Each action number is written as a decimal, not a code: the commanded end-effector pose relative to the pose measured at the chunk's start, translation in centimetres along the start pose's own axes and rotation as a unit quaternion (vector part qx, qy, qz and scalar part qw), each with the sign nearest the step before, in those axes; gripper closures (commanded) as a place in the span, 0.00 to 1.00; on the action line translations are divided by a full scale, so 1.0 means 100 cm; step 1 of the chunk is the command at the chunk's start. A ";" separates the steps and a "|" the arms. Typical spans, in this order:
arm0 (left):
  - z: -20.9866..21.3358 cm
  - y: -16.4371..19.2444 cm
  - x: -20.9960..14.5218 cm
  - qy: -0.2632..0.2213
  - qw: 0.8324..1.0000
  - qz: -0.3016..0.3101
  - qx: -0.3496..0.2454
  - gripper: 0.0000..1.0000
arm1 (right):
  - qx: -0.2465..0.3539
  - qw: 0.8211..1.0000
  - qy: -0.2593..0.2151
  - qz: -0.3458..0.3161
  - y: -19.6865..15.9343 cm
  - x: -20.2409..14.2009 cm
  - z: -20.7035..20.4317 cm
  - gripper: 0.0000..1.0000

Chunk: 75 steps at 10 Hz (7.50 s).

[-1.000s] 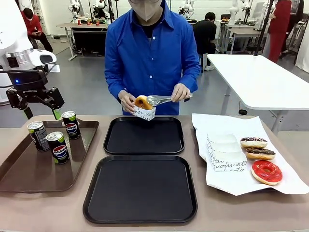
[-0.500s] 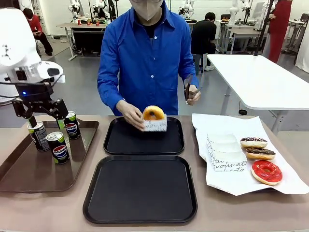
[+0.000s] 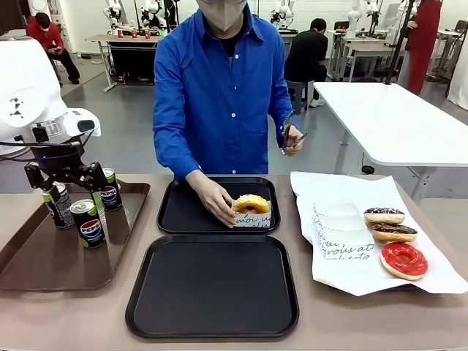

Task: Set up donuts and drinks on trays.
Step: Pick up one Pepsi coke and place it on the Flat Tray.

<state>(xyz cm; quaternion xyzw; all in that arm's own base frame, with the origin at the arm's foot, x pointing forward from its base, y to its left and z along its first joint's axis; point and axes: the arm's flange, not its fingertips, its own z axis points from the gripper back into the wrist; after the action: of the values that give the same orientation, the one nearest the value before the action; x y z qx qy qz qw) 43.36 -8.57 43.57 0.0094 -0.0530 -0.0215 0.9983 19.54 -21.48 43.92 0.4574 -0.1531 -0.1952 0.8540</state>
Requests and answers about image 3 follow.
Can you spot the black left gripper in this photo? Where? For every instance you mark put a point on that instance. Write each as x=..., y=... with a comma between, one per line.
x=60, y=159

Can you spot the black Pepsi can text side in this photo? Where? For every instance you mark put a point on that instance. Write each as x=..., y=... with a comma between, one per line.
x=63, y=214

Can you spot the black Pepsi can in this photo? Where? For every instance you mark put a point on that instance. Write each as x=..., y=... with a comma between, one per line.
x=88, y=228
x=110, y=194

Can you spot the metal serving tongs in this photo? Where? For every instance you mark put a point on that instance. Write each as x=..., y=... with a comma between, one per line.
x=289, y=133

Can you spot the red glazed donut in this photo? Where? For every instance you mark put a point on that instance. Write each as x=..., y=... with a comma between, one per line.
x=404, y=261

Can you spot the person's right forearm blue sleeve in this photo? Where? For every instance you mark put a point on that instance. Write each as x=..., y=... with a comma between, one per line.
x=175, y=150

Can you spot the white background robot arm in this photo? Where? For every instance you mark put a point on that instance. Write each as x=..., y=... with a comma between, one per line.
x=352, y=18
x=112, y=12
x=282, y=14
x=151, y=12

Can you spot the person's left forearm blue sleeve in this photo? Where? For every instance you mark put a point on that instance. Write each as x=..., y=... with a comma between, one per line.
x=283, y=113

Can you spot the white Franka left robot arm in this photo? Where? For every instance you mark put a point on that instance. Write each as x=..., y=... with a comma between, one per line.
x=25, y=91

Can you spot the person's right hand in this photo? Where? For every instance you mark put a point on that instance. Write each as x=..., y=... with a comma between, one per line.
x=212, y=197

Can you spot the person's left hand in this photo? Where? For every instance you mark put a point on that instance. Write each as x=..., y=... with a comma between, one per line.
x=295, y=144

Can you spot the brown plastic serving tray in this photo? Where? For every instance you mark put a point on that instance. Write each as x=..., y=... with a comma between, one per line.
x=73, y=263

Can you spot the black plastic serving tray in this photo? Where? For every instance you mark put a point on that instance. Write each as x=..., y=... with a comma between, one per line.
x=212, y=285
x=190, y=215

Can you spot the seated person in red clothes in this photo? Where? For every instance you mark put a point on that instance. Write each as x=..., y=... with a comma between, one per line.
x=49, y=44

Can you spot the background workbench with dark panel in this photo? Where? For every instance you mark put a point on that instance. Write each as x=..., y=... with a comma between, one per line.
x=128, y=58

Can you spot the person torso in blue shirt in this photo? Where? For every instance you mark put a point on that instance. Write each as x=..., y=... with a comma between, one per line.
x=219, y=109

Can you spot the beige face mask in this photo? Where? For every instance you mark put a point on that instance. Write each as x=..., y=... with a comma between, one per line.
x=223, y=16

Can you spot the grey plastic stool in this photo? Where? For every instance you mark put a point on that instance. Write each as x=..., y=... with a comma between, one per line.
x=301, y=95

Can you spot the seated person in black clothes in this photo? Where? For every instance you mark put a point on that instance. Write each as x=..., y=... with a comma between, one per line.
x=307, y=51

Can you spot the grey background work table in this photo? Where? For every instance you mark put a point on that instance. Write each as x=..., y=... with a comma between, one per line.
x=365, y=51

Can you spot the white table with metal legs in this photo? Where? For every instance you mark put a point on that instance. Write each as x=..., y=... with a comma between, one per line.
x=395, y=120

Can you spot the white paper sheet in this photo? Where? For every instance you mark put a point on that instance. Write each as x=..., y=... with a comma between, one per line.
x=409, y=197

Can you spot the black slanted pole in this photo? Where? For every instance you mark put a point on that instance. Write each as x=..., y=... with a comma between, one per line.
x=400, y=40

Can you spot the standing person in red dress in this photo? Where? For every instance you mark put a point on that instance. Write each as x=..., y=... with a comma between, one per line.
x=420, y=44

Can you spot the white fabric cover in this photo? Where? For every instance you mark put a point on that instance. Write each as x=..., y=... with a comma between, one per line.
x=460, y=73

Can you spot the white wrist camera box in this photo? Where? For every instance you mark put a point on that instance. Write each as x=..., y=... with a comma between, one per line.
x=83, y=124

